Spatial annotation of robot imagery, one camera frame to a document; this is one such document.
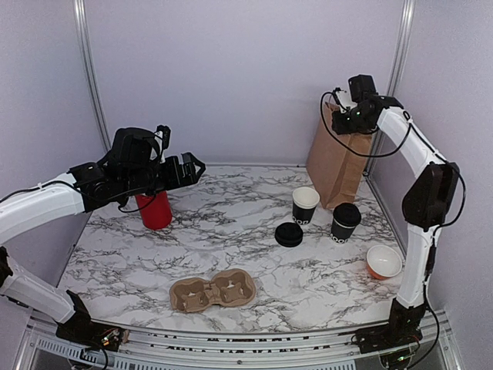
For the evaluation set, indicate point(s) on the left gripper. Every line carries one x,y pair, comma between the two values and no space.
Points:
176,179

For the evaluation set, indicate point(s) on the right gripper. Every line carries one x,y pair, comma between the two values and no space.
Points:
339,129

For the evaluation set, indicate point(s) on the black plastic cup lid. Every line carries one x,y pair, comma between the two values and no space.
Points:
347,215

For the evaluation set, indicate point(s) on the black paper coffee cup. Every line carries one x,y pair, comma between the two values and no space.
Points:
340,234

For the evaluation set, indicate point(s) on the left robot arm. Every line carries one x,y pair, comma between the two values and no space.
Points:
80,190

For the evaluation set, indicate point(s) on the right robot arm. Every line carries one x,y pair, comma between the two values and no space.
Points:
424,206

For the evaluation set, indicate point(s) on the brown paper bag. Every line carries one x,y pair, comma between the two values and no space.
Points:
335,172

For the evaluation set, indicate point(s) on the red cylindrical holder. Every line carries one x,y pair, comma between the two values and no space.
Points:
155,210

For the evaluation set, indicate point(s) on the cardboard cup carrier tray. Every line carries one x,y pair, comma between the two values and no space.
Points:
229,289

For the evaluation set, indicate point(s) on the orange white bowl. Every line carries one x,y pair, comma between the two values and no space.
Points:
383,262

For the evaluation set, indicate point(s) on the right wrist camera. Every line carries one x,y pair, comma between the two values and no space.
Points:
360,87

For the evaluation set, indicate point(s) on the right aluminium frame post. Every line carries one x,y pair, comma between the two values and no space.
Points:
397,70

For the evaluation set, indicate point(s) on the aluminium frame post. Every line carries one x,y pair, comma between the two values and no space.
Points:
397,70
82,29

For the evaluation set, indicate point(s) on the left aluminium frame post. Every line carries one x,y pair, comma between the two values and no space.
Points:
82,29

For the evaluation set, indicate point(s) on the front aluminium rail base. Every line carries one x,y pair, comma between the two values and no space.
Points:
147,348

